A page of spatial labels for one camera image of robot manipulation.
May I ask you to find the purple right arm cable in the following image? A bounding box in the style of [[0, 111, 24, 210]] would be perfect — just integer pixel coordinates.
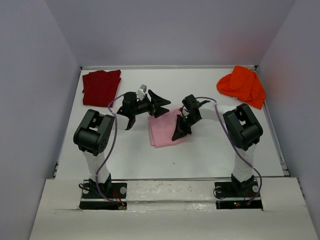
[[197, 96, 263, 207]]

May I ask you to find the pink t shirt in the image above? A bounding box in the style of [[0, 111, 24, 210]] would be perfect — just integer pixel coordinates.
[[148, 108, 188, 148]]

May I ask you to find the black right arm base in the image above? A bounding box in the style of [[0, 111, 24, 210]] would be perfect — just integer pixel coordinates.
[[212, 175, 263, 210]]

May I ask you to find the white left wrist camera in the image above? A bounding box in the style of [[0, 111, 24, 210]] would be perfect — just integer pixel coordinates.
[[136, 84, 147, 101]]

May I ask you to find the aluminium table front rail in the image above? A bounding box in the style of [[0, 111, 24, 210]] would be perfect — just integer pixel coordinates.
[[111, 176, 292, 182]]

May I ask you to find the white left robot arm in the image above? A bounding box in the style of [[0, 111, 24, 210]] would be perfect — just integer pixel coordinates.
[[73, 88, 171, 185]]

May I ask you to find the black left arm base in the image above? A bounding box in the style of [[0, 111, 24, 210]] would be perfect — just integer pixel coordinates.
[[78, 176, 128, 211]]

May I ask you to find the orange t shirt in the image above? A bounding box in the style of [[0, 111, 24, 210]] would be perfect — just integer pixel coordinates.
[[216, 65, 266, 110]]

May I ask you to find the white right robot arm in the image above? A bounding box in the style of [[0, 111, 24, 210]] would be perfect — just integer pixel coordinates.
[[171, 94, 263, 184]]

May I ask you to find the dark red folded t shirt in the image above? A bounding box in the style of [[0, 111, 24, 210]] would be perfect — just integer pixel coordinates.
[[82, 69, 122, 108]]

